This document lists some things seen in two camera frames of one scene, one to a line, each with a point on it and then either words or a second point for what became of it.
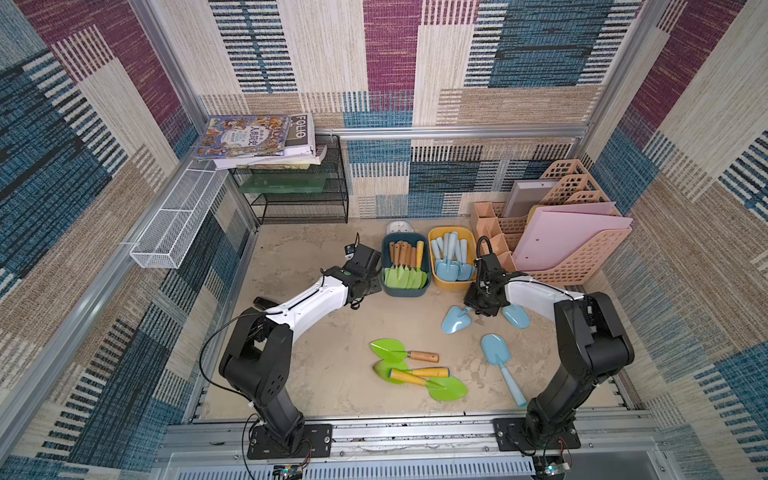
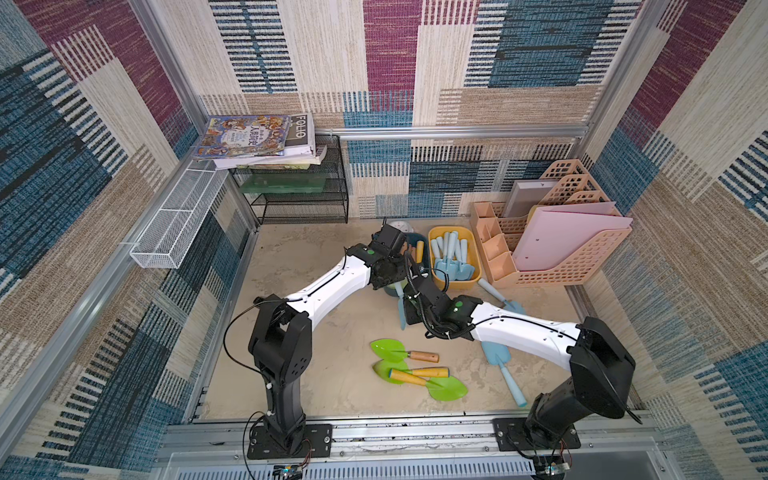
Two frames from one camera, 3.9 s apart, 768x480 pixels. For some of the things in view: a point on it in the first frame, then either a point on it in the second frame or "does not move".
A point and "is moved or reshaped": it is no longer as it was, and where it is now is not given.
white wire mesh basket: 175,225 does not move
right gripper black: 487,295 -> 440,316
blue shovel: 497,353 does not move
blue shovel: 457,248 does not move
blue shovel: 465,271 does not move
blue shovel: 455,320 is moved or reshaped
